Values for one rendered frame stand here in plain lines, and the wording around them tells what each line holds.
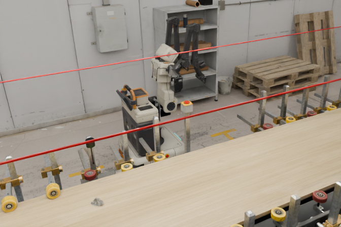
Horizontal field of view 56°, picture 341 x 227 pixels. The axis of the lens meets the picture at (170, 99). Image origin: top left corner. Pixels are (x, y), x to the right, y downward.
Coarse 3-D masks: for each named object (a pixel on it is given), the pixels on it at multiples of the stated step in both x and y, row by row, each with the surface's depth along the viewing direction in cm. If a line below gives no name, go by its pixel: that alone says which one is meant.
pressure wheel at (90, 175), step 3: (87, 171) 224; (90, 171) 224; (93, 171) 223; (84, 174) 221; (87, 174) 221; (90, 174) 221; (93, 174) 220; (84, 177) 221; (87, 177) 219; (90, 177) 219; (93, 177) 220
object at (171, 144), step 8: (168, 128) 405; (168, 136) 386; (176, 136) 386; (128, 144) 372; (160, 144) 369; (168, 144) 369; (176, 144) 369; (184, 144) 369; (120, 152) 391; (136, 152) 357; (168, 152) 357; (176, 152) 359; (184, 152) 364; (136, 160) 344; (144, 160) 345
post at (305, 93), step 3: (303, 90) 299; (306, 90) 297; (303, 93) 300; (306, 93) 298; (303, 96) 301; (306, 96) 300; (303, 99) 302; (306, 99) 301; (303, 102) 302; (306, 102) 303; (303, 105) 303; (306, 105) 304; (303, 108) 304; (300, 111) 308; (303, 111) 305; (303, 114) 307
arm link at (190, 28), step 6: (192, 24) 322; (198, 24) 320; (186, 30) 322; (192, 30) 320; (186, 36) 322; (186, 42) 323; (186, 48) 325; (186, 54) 328; (186, 60) 328; (186, 66) 330
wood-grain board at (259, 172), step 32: (288, 128) 269; (320, 128) 268; (192, 160) 232; (224, 160) 231; (256, 160) 230; (288, 160) 228; (320, 160) 227; (64, 192) 205; (96, 192) 204; (128, 192) 203; (160, 192) 202; (192, 192) 201; (224, 192) 200; (256, 192) 199; (288, 192) 198; (0, 224) 182; (32, 224) 181; (64, 224) 180; (96, 224) 179; (128, 224) 179; (160, 224) 178; (192, 224) 177; (224, 224) 176
